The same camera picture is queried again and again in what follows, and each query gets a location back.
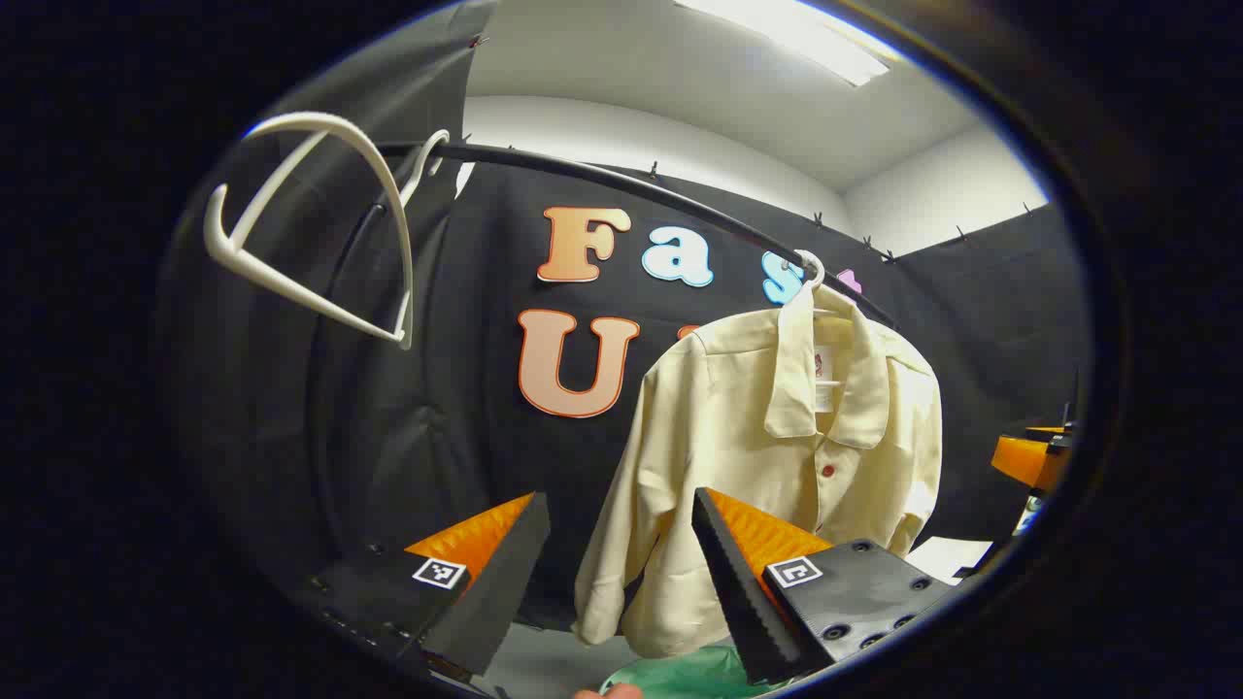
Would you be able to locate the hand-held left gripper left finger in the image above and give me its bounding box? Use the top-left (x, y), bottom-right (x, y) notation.
top-left (309, 491), bottom-right (553, 678)

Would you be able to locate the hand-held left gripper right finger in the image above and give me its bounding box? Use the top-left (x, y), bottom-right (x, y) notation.
top-left (690, 487), bottom-right (959, 687)

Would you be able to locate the green laundry hamper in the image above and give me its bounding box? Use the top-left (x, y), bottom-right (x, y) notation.
top-left (597, 644), bottom-right (792, 699)

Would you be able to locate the cream button shirt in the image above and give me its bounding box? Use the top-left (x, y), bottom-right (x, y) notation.
top-left (573, 282), bottom-right (945, 659)

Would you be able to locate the white plastic hanger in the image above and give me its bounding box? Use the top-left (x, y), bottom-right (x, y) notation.
top-left (791, 250), bottom-right (844, 319)
top-left (204, 112), bottom-right (453, 350)

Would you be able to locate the black clothes rack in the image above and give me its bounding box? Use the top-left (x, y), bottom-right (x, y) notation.
top-left (374, 141), bottom-right (899, 328)

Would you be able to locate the ceiling light panel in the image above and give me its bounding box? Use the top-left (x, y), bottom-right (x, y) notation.
top-left (675, 0), bottom-right (904, 88)

